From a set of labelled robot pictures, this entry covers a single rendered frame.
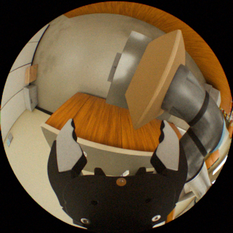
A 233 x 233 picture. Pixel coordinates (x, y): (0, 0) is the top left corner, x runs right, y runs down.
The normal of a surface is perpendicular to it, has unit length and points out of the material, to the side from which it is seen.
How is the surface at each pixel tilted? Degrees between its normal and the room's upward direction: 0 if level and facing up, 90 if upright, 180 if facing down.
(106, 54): 0
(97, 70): 0
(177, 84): 47
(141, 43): 0
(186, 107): 36
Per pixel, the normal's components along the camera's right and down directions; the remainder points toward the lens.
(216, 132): -0.63, 0.14
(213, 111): -0.55, -0.07
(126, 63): 0.00, 0.57
